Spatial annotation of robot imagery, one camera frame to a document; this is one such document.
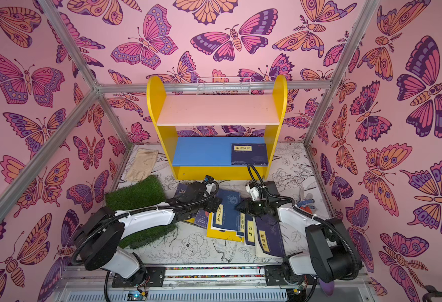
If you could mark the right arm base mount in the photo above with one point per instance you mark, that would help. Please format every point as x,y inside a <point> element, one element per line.
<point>281,275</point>

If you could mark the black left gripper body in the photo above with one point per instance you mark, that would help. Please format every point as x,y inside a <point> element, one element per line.
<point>209,206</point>

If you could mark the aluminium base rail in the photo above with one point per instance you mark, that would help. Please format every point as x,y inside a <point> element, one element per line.
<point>196,282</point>

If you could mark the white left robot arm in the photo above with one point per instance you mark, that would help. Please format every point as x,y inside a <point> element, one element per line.
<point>97,243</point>

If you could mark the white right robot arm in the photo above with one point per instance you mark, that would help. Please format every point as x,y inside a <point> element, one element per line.
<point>331,253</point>

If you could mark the beige cloth glove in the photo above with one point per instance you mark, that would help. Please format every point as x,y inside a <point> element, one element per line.
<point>142,165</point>

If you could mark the yellow wooden bookshelf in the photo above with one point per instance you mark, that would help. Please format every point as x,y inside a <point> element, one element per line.
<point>197,130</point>

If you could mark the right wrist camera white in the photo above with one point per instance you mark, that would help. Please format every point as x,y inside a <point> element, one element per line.
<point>253,191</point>

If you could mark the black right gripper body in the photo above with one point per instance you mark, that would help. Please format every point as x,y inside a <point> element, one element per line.
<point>246,206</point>

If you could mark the purple bulb object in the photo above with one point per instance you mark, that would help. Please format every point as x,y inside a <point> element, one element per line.
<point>327,287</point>

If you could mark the navy book yellow label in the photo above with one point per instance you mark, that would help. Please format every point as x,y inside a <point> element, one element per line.
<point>244,154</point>

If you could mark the dark portrait cover book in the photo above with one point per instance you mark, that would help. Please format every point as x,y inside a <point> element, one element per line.
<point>181,189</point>

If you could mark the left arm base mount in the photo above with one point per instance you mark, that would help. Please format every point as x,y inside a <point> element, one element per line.
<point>150,276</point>

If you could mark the small green circuit board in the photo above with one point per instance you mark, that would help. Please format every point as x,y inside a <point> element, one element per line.
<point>137,296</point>

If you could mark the aluminium frame post right rear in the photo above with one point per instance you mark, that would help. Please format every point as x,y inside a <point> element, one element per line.
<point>358,30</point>

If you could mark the yellow cartoon cover book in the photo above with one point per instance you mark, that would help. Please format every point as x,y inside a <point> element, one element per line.
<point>224,234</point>

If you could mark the purple cover book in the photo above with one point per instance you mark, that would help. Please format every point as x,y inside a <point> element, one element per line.
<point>201,219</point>

